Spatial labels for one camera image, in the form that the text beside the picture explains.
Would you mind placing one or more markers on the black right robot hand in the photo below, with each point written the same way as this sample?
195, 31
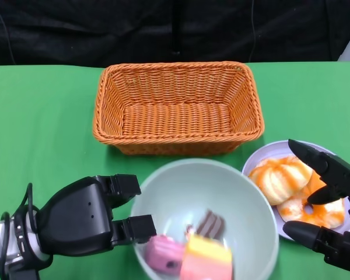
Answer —
338, 175

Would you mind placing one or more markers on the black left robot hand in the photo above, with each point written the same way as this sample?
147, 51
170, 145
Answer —
76, 216

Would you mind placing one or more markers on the pale green ribbed bowl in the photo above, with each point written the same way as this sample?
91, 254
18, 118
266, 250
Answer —
192, 186

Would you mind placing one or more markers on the pink and yellow layered cake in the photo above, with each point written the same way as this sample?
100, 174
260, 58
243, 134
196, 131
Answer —
204, 256

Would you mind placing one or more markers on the chocolate layered cake slice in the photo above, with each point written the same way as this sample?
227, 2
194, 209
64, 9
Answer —
211, 226

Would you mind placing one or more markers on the lavender round plate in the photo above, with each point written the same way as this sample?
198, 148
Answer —
259, 157

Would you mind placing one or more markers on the orange wicker basket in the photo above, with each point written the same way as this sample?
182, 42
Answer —
178, 93

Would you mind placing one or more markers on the green tablecloth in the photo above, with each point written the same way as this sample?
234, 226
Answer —
46, 116

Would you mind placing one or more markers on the black backdrop curtain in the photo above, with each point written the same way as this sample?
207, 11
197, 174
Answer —
76, 29

